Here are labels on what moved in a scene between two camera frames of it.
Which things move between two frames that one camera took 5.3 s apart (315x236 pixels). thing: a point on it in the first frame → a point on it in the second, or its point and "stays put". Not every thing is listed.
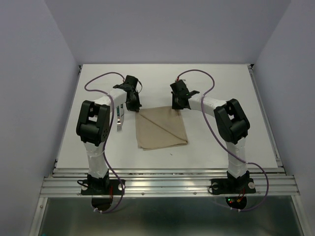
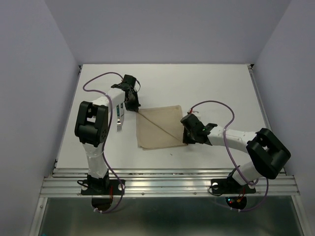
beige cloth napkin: [159, 127] stays put
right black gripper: [174, 105] → [186, 139]
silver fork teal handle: [119, 124] stays put
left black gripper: [135, 107] stays put
